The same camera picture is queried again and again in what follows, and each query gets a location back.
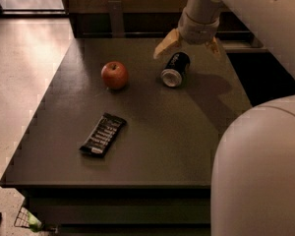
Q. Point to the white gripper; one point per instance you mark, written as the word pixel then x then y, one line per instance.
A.
pixel 197 29

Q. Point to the blue pepsi can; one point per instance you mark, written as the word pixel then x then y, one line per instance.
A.
pixel 175 70

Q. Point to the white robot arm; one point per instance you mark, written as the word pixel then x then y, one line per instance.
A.
pixel 253 175

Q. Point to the red apple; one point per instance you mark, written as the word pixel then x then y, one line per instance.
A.
pixel 114 75

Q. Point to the black snack bar wrapper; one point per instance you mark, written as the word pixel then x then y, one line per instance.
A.
pixel 103 135

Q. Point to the dark grey table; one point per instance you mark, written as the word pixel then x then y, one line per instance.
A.
pixel 112 151

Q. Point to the left metal bracket post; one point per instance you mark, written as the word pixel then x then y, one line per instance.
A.
pixel 116 18

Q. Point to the wire basket with green item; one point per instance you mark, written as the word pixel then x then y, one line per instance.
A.
pixel 27 220

